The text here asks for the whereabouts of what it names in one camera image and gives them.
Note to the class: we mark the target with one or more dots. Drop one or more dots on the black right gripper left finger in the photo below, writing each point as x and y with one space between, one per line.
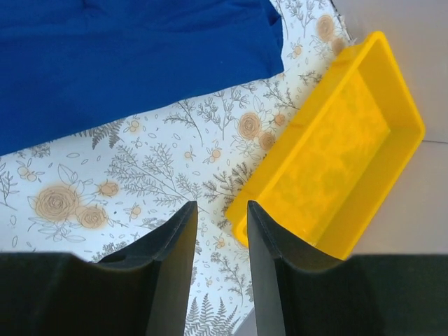
142 289

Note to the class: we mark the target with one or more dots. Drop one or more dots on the blue printed t shirt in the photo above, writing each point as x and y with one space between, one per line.
68 66

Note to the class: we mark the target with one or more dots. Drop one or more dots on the yellow plastic bin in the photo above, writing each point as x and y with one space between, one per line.
333 166

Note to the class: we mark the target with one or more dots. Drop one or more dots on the floral patterned table mat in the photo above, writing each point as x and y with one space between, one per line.
93 193

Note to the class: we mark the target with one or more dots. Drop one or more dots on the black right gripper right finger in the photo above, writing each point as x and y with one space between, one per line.
300 290

